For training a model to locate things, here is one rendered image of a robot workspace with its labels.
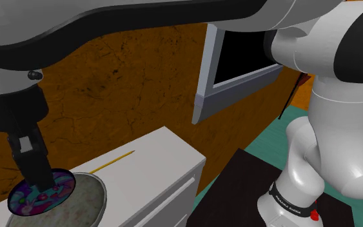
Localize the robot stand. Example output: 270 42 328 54
186 147 355 227

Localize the grey framed window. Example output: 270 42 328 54
191 23 284 126

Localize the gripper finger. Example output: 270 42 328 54
6 130 43 192
31 123 57 192

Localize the white chest of drawers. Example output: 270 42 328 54
0 126 208 227

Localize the grey round bowl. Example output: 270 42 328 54
5 172 108 227

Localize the colourful round patterned disc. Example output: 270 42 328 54
7 168 77 217

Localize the yellow pencil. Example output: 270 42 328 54
88 150 136 175

